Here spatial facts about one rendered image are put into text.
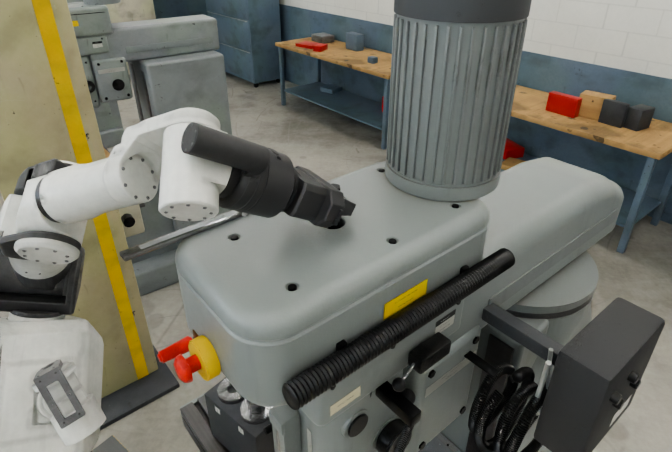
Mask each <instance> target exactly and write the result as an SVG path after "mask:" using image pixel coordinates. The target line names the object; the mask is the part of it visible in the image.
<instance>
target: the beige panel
mask: <svg viewBox="0 0 672 452"><path fill-rule="evenodd" d="M54 158H55V159H58V160H64V161H70V162H74V163H77V164H87V163H91V162H95V161H98V160H101V159H105V158H106V156H105V152H104V148H103V144H102V140H101V136H100V132H99V128H98V124H97V120H96V116H95V112H94V108H93V104H92V100H91V96H90V92H89V88H88V84H87V80H86V76H85V72H84V68H83V64H82V60H81V56H80V52H79V48H78V44H77V40H76V36H75V32H74V27H73V23H72V19H71V15H70V11H69V7H68V3H67V0H0V193H1V195H2V198H3V201H4V202H5V200H6V199H7V197H8V196H9V195H10V194H14V190H15V187H16V184H17V181H18V178H19V176H20V175H21V174H22V172H23V171H24V170H25V169H27V168H28V167H31V166H34V165H35V164H38V163H41V162H44V161H47V160H51V159H54ZM81 247H83V248H84V249H85V259H84V266H83V273H82V280H81V287H80V291H79V295H78V299H77V303H76V307H75V311H74V313H73V314H71V316H75V317H79V318H82V319H86V320H87V321H88V322H89V323H90V324H91V325H92V326H93V327H94V329H95V330H96V331H97V332H98V333H99V335H100V336H101V337H102V339H103V343H104V353H103V375H102V396H101V409H102V411H103V412H104V414H105V416H106V420H105V422H104V423H103V424H102V425H101V426H100V430H102V429H104V428H106V427H107V426H109V425H111V424H113V423H115V422H117V421H118V420H120V419H122V418H124V417H126V416H127V415H129V414H131V413H133V412H135V411H137V410H138V409H140V408H142V407H144V406H146V405H148V404H149V403H151V402H153V401H155V400H157V399H158V398H160V397H162V396H164V395H166V394H168V393H169V392H171V391H173V390H175V389H177V388H178V387H180V385H179V382H178V381H177V379H176V378H175V376H174V375H173V374H172V372H171V371H170V369H169V368H168V366H167V365H166V363H162V362H160V361H159V359H158V357H157V355H158V351H157V350H156V348H155V347H154V345H153V344H152V341H151V337H150V333H149V329H148V325H147V321H146V317H145V313H144V309H143V305H142V301H141V297H140V293H139V289H138V285H137V281H136V277H135V273H134V269H133V265H132V261H131V260H128V261H124V260H123V258H122V257H121V256H120V254H119V252H120V251H123V250H126V249H128V245H127V241H126V237H125V233H124V229H123V225H122V220H121V216H120V212H119V209H117V210H113V211H109V212H105V213H103V214H101V215H99V216H97V217H95V218H92V219H88V220H87V224H86V229H85V233H84V237H83V242H82V246H81Z"/></svg>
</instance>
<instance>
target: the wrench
mask: <svg viewBox="0 0 672 452"><path fill-rule="evenodd" d="M239 217H242V212H239V211H234V210H230V211H227V212H225V213H222V214H219V215H217V216H214V217H213V218H210V219H207V220H203V221H201V222H198V223H195V224H193V225H190V226H187V227H184V228H182V229H179V230H176V231H174V232H171V233H168V234H166V235H163V236H160V237H158V238H155V239H152V240H150V241H147V242H144V243H142V244H139V245H136V246H134V247H131V248H128V249H126V250H123V251H120V252H119V254H120V256H121V257H122V258H123V260H124V261H128V260H131V259H133V258H136V257H139V256H141V255H144V254H146V253H149V252H151V251H154V250H157V249H159V248H162V247H164V246H167V245H170V244H172V243H175V242H177V241H180V240H182V239H185V238H188V237H190V236H193V235H195V234H198V233H201V232H203V231H206V230H208V229H211V228H213V227H216V226H219V225H221V224H224V223H226V222H229V221H231V220H234V219H237V218H239Z"/></svg>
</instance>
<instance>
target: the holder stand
mask: <svg viewBox="0 0 672 452"><path fill-rule="evenodd" d="M204 395H205V400H206V405H207V410H208V416H209V421H210V426H211V431H212V435H213V436H214V437H215V438H216V439H217V440H218V441H219V442H220V443H221V444H223V445H224V446H225V447H226V448H227V449H228V450H229V451H230V452H275V450H274V440H273V432H271V433H270V434H268V435H266V434H265V432H264V430H263V429H264V427H266V426H267V425H269V424H270V423H271V422H270V419H269V410H270V409H271V408H274V407H266V406H265V409H264V411H263V412H261V413H260V414H251V413H250V412H249V411H248V405H247V399H245V398H244V397H242V396H241V395H240V394H239V393H238V392H237V391H236V389H235V388H234V387H233V385H232V384H231V383H230V382H229V380H228V379H227V378H226V377H225V378H224V379H223V380H221V381H220V382H219V383H218V384H216V385H215V386H214V387H212V388H211V389H210V390H209V391H207V392H206V393H205V394H204Z"/></svg>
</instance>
